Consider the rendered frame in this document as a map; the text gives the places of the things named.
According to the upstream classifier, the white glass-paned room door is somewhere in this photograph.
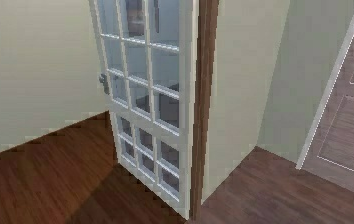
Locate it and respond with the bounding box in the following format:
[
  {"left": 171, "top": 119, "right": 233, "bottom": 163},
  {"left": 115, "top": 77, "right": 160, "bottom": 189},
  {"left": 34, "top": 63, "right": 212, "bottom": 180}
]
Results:
[{"left": 88, "top": 0, "right": 199, "bottom": 221}]

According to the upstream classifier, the brown panelled room door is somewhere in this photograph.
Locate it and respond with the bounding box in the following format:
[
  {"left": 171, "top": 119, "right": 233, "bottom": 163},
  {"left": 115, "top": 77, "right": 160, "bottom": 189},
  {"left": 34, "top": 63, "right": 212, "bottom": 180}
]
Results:
[{"left": 295, "top": 0, "right": 354, "bottom": 200}]

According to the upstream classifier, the grey door handle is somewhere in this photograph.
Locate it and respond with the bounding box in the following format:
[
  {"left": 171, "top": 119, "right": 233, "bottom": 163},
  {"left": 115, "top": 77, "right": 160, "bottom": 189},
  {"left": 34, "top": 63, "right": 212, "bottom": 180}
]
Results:
[{"left": 98, "top": 73, "right": 111, "bottom": 96}]

